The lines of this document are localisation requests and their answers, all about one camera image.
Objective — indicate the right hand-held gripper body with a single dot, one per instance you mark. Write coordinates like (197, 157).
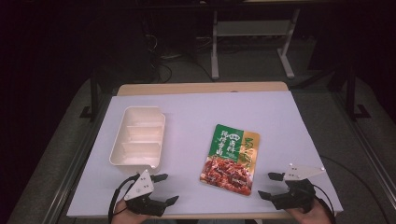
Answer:
(297, 193)

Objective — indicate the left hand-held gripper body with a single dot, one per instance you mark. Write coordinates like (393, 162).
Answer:
(140, 186)

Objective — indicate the person's right hand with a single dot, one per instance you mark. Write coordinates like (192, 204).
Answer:
(309, 216)

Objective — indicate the person's left hand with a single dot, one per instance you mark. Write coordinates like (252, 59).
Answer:
(124, 214)

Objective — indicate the white divided plastic tray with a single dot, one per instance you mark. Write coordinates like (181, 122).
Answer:
(138, 140)

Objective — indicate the green and red sauce packet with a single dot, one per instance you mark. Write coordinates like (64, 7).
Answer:
(232, 158)

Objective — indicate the white table sheet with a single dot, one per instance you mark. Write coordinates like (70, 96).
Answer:
(193, 112)

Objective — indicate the black metal stand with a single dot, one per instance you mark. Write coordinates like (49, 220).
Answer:
(351, 93)
(94, 93)

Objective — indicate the white metal stand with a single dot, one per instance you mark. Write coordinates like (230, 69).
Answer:
(214, 62)

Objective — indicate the metal floor rail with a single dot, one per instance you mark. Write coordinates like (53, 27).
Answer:
(71, 174)
(367, 146)

